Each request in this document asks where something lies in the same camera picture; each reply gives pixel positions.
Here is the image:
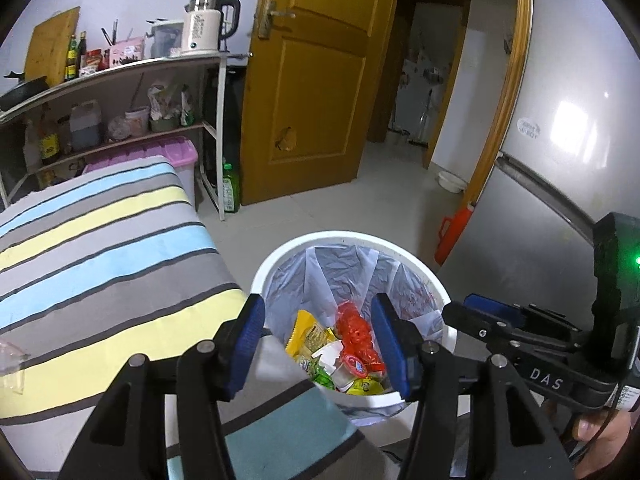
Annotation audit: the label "wooden cutting board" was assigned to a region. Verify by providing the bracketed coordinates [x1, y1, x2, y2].
[24, 6, 81, 86]

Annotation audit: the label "green plastic bottle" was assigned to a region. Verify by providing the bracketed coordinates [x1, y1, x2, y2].
[220, 157, 242, 214]

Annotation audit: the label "pink lid storage box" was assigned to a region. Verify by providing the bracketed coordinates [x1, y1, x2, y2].
[82, 136, 199, 211]

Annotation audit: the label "crumpled plastic bags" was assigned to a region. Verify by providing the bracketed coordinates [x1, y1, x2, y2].
[147, 82, 183, 133]

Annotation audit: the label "yellow snack bag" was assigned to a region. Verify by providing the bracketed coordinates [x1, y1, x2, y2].
[285, 309, 337, 361]

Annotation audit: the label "white electric kettle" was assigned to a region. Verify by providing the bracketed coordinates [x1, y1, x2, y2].
[181, 0, 242, 56]

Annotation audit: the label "orange red plastic bag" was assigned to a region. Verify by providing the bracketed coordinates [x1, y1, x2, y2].
[334, 301, 387, 376]

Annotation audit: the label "clear plastic bottle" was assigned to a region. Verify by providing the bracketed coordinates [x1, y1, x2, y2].
[22, 120, 43, 171]

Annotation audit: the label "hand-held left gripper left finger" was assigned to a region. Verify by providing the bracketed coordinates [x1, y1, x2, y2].
[57, 292, 266, 480]

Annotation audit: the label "bundle of chopsticks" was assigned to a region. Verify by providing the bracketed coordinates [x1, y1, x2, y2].
[101, 19, 132, 46]

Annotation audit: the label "white metal shelf rack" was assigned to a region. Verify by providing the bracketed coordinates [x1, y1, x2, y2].
[0, 52, 228, 222]

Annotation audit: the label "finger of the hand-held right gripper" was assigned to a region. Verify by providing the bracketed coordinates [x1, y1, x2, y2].
[441, 301, 576, 357]
[462, 293, 583, 341]

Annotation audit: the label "striped bed sheet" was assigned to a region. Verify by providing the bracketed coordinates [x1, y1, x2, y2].
[0, 155, 381, 480]

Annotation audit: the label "clear plastic bin liner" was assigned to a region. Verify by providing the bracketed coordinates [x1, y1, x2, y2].
[260, 245, 446, 428]

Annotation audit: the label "metal door handle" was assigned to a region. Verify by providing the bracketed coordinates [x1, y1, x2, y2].
[257, 0, 296, 38]

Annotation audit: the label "pink plastic bag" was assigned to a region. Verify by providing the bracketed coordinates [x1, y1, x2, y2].
[106, 115, 132, 142]

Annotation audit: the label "white basin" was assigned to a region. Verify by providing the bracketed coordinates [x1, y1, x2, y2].
[437, 171, 467, 194]

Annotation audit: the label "pale green snack packet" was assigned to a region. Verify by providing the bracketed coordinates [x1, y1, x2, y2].
[310, 360, 337, 390]

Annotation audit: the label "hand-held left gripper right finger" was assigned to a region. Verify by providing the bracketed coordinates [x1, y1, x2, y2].
[370, 292, 576, 480]

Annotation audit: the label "yellow green snack packet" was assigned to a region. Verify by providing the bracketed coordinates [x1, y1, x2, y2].
[350, 377, 393, 396]

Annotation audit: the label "yellow label bottle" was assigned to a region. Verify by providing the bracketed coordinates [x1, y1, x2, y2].
[40, 117, 61, 166]

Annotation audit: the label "silver refrigerator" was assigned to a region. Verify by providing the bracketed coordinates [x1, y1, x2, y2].
[435, 0, 640, 321]

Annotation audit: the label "green white packet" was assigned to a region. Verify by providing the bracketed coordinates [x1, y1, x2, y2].
[180, 85, 197, 127]

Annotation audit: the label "pink plastic container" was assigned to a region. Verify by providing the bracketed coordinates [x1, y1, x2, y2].
[125, 106, 151, 137]

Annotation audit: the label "clear plastic pitcher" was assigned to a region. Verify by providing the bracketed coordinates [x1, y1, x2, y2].
[146, 19, 185, 59]

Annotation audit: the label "clear plastic wrapper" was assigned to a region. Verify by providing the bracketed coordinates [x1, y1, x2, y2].
[0, 340, 31, 393]

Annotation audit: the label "white round trash bin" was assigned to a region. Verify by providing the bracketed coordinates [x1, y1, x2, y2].
[248, 230, 457, 421]

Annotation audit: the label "black frying pan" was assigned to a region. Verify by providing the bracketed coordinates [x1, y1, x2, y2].
[0, 72, 48, 111]

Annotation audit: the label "person's right hand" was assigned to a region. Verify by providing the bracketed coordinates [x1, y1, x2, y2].
[567, 408, 640, 480]

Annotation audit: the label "orange plastic container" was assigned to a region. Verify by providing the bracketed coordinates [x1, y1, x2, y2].
[434, 200, 475, 266]

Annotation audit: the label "brown wooden door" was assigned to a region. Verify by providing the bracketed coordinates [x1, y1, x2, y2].
[240, 0, 405, 206]

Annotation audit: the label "small cup with red lid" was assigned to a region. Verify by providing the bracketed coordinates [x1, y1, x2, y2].
[332, 352, 368, 391]

